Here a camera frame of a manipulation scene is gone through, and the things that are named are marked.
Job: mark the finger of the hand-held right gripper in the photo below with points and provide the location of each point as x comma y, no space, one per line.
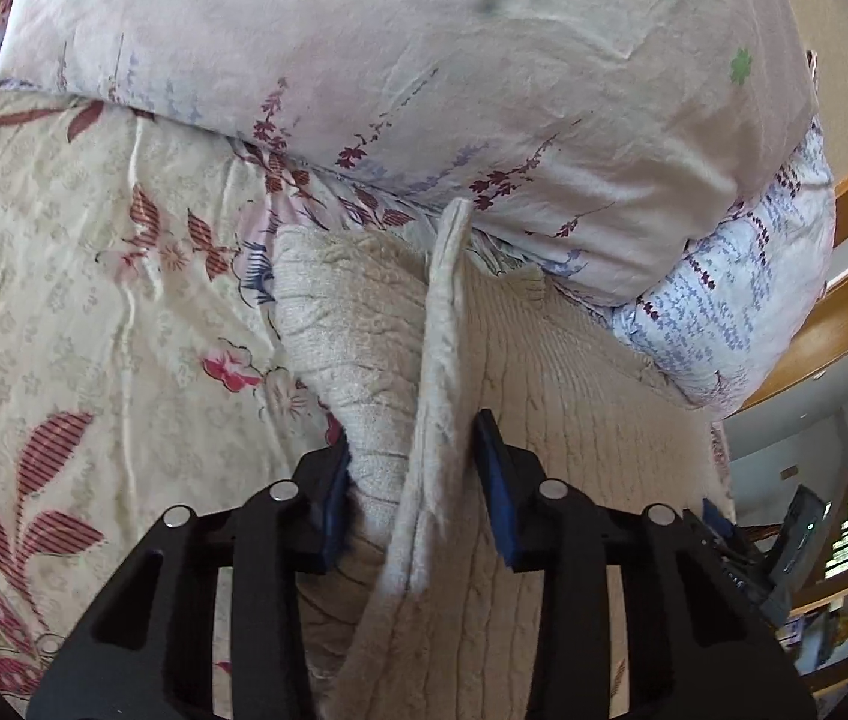
714,514

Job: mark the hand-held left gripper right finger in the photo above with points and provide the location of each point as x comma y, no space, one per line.
500,499

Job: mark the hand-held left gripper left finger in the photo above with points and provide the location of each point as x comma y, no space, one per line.
334,511

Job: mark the cluttered shelf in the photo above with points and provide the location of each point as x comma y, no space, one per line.
836,634

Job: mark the blue floral pillow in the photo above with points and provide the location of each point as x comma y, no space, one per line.
746,300

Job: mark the wooden bed headboard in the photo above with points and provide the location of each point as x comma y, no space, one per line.
844,300

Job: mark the cream red-floral bedsheet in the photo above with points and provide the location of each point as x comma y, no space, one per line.
63,285

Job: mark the pink floral pillow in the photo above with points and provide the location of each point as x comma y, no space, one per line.
409,75

